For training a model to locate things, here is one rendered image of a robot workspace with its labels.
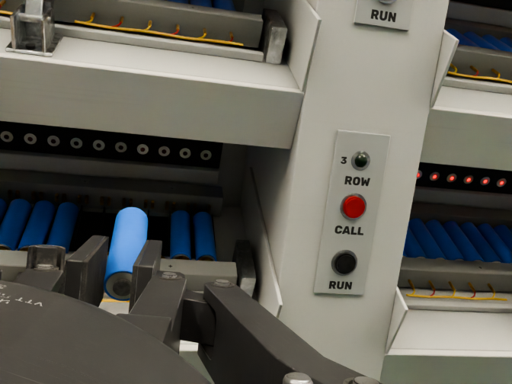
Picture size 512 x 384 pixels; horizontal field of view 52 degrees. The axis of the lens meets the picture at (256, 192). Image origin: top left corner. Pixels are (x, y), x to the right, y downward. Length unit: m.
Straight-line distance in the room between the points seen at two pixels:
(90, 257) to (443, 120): 0.29
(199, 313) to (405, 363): 0.31
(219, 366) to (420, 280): 0.37
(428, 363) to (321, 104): 0.23
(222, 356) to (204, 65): 0.26
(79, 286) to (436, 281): 0.39
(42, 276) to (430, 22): 0.31
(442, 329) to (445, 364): 0.03
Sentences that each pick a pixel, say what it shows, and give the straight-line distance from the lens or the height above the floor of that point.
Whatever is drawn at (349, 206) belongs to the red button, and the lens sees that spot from 0.39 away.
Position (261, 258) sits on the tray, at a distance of 0.44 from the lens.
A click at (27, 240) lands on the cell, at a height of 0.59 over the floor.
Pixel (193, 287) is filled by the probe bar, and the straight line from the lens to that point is 0.44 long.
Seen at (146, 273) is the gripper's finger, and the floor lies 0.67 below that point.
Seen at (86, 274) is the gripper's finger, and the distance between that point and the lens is 0.20.
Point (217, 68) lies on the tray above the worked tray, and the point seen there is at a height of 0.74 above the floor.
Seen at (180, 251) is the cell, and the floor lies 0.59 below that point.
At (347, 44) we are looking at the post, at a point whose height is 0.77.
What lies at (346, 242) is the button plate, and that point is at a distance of 0.40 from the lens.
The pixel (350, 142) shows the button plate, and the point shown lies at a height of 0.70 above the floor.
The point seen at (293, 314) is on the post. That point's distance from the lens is 0.41.
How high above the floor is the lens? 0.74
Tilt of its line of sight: 11 degrees down
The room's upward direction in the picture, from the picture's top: 7 degrees clockwise
